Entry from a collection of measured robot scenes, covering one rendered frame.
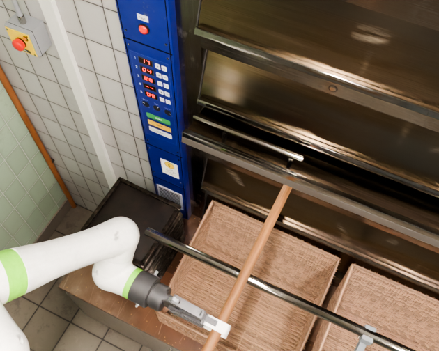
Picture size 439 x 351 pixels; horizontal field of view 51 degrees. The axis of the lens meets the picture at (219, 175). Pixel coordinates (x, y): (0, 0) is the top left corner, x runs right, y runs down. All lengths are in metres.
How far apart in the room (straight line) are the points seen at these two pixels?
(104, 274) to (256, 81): 0.68
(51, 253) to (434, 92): 0.93
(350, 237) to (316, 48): 0.82
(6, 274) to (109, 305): 0.98
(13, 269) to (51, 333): 1.59
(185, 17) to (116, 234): 0.59
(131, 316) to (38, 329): 0.82
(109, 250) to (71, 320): 1.44
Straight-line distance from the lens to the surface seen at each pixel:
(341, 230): 1.69
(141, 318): 1.99
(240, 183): 1.70
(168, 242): 1.44
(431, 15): 0.99
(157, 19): 1.23
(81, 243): 1.21
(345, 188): 1.30
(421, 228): 1.28
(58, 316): 2.69
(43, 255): 1.15
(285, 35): 1.10
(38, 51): 1.62
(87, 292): 2.06
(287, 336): 1.97
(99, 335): 2.61
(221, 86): 1.31
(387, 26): 1.05
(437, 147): 1.26
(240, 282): 1.35
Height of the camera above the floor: 2.49
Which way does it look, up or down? 59 degrees down
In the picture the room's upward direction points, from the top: 2 degrees clockwise
